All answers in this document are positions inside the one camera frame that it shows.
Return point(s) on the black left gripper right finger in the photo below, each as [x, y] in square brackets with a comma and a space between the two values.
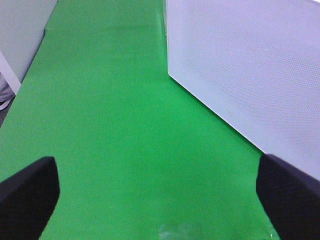
[290, 198]

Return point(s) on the green table cover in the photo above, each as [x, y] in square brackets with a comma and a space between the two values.
[138, 156]

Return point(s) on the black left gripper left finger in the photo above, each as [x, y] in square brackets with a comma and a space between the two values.
[28, 199]

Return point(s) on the white microwave door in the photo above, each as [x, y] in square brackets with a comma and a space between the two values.
[256, 64]

